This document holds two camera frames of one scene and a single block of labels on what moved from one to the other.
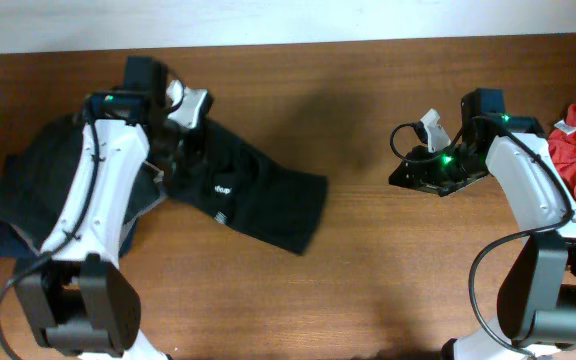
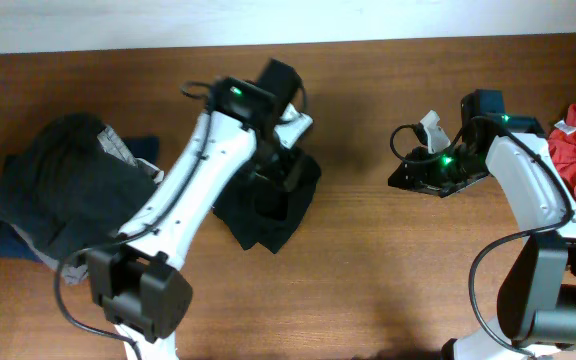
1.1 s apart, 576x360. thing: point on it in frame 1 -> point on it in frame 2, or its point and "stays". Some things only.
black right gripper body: x=446 y=172 stays
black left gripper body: x=174 y=148 -> x=276 y=161
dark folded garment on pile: x=33 y=183 stays
